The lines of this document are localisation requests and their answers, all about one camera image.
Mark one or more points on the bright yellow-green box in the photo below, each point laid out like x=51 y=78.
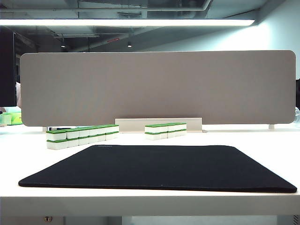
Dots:
x=16 y=118

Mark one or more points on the background person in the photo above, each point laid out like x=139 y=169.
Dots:
x=18 y=93

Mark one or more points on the long ceiling light strip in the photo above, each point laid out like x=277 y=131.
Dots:
x=117 y=22

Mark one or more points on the clear plastic bottle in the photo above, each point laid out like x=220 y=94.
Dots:
x=297 y=114

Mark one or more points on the white divider base tray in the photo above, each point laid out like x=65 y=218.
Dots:
x=133 y=124

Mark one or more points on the dark marker pen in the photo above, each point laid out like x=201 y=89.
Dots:
x=52 y=129

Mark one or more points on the pale green box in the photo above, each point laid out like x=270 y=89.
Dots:
x=5 y=119

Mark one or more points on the white divider foot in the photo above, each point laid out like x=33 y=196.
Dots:
x=44 y=128

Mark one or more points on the grey fabric divider panel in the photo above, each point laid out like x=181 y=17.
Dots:
x=152 y=89

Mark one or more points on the metal drawer lock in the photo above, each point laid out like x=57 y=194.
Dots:
x=48 y=219

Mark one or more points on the black rectangular desk mat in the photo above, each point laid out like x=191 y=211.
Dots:
x=152 y=168

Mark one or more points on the red ceiling sign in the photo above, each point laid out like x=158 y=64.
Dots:
x=113 y=40

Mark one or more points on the black tall cabinet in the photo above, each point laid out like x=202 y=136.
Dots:
x=7 y=70

